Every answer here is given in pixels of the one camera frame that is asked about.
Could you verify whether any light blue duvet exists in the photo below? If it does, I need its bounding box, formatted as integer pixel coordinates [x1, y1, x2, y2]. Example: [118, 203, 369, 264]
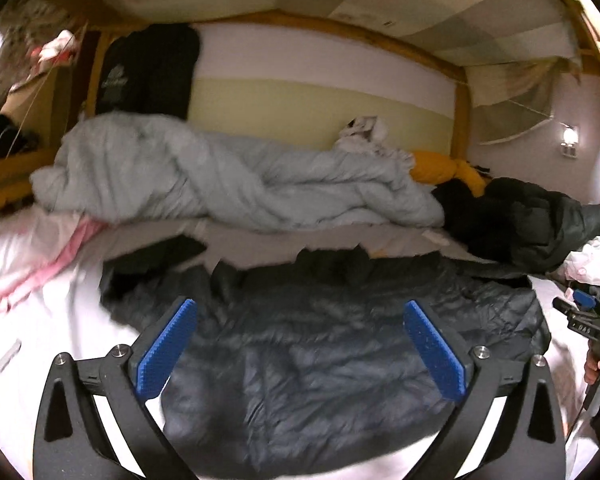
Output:
[30, 112, 446, 233]

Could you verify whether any beige hanging cloth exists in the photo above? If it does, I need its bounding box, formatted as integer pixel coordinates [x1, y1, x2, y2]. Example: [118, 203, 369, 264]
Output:
[467, 57, 583, 146]

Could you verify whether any wall lamp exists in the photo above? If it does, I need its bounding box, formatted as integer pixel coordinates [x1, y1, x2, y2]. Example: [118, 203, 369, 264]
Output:
[560, 124, 579, 158]

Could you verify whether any wooden bed frame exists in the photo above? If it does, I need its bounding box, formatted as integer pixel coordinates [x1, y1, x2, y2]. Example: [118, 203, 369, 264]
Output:
[0, 0, 600, 223]

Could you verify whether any yellow cloth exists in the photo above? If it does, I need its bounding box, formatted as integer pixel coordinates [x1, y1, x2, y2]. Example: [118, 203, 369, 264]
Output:
[410, 150, 488, 197]

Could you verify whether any dark green jacket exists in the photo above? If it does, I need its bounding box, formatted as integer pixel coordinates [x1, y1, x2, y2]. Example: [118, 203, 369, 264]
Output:
[432, 176, 600, 276]

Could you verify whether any dark puffer jacket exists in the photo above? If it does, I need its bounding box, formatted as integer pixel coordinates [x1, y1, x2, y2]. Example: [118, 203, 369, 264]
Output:
[99, 247, 553, 453]

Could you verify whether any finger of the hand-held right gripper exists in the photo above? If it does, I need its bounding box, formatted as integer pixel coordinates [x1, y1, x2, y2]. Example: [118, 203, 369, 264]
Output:
[570, 287, 597, 311]
[552, 297, 600, 333]

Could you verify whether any white patterned cloth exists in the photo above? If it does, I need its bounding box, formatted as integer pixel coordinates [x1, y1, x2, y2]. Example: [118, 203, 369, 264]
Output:
[562, 235, 600, 287]

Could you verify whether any white and red hanging cloth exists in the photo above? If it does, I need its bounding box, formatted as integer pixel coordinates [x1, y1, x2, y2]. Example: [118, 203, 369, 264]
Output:
[30, 30, 78, 63]

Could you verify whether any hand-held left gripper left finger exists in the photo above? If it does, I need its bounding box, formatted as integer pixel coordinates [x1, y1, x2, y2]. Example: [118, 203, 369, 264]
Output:
[32, 297, 201, 480]

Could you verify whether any pink and white blanket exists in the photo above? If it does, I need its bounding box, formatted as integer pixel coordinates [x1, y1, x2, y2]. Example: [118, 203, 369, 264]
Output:
[0, 207, 106, 316]

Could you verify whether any white crumpled cloth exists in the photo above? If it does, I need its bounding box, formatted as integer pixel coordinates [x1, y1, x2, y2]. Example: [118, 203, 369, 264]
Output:
[336, 116, 415, 166]

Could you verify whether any black hanging garment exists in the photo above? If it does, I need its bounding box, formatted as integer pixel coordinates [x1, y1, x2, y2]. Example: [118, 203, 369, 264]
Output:
[95, 25, 201, 121]

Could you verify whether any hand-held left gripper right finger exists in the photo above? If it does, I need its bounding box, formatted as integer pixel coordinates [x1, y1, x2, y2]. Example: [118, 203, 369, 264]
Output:
[402, 300, 566, 480]

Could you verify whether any grey printed bed sheet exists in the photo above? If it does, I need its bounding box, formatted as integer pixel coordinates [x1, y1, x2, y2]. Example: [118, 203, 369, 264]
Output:
[105, 217, 496, 266]

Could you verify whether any black bundle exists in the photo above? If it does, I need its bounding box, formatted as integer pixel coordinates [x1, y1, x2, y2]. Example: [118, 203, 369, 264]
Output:
[0, 114, 41, 163]

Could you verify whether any white bed sheet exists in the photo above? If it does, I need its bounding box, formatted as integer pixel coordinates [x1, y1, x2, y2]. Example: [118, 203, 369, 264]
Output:
[0, 220, 596, 480]

